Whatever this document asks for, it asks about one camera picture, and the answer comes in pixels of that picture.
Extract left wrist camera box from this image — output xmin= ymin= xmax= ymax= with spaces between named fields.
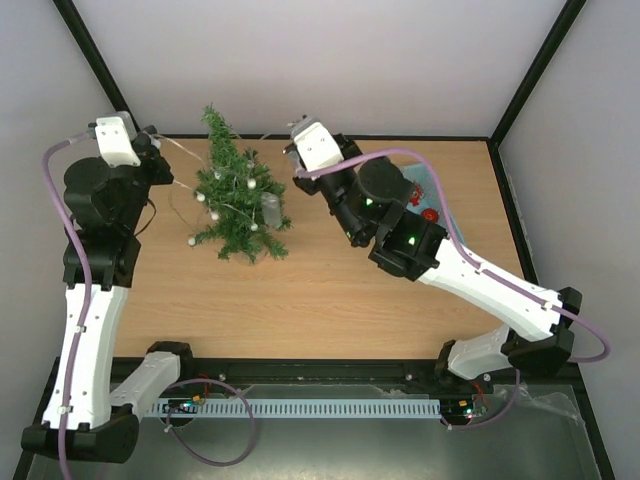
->
xmin=94 ymin=111 xmax=141 ymax=168

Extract white cable duct rail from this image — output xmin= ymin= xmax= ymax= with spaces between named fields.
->
xmin=173 ymin=398 xmax=441 ymax=419

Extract red ball ornament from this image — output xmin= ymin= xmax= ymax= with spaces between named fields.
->
xmin=421 ymin=208 xmax=439 ymax=223

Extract black frame rail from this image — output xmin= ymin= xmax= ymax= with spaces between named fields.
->
xmin=60 ymin=356 xmax=581 ymax=393

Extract small green christmas tree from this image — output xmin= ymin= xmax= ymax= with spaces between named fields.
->
xmin=189 ymin=105 xmax=292 ymax=264

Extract light blue plastic basket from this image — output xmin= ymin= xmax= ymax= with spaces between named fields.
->
xmin=400 ymin=163 xmax=450 ymax=231

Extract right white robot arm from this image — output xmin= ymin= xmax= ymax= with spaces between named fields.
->
xmin=284 ymin=134 xmax=582 ymax=392

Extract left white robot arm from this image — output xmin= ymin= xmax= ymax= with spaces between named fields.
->
xmin=21 ymin=127 xmax=181 ymax=464

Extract fairy light string white beads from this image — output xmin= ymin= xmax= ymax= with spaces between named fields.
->
xmin=146 ymin=124 xmax=301 ymax=241

